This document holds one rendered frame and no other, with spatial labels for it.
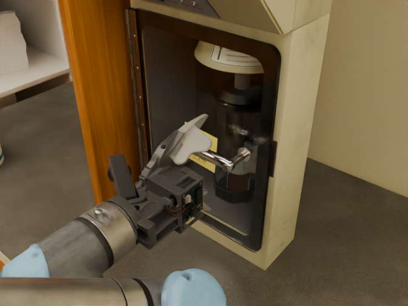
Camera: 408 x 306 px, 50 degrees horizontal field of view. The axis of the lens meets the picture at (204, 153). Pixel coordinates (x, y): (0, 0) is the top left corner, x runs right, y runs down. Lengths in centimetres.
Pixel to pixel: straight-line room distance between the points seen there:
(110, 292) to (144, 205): 22
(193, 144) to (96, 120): 31
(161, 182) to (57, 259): 17
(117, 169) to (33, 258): 20
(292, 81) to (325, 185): 50
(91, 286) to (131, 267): 50
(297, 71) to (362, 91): 45
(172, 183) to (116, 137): 37
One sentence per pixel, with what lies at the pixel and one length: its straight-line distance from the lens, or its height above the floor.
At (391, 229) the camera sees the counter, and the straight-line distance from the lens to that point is 103.
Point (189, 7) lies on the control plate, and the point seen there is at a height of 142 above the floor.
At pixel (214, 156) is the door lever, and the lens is 69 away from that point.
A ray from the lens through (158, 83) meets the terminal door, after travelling 79.
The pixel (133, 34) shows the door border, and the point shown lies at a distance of 80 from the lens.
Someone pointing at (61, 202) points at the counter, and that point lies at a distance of 106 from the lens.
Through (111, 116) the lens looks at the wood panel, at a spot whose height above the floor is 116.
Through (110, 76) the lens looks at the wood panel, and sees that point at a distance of 88.
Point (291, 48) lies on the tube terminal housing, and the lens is 62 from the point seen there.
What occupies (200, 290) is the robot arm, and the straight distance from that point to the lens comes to 42.
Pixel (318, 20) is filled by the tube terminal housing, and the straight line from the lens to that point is 67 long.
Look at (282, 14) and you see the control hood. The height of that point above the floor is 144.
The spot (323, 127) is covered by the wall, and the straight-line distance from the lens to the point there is 116.
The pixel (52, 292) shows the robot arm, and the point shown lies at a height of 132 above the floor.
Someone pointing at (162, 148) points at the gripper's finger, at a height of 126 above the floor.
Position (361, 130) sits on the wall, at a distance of 112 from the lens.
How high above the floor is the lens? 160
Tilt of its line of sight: 34 degrees down
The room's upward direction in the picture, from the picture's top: straight up
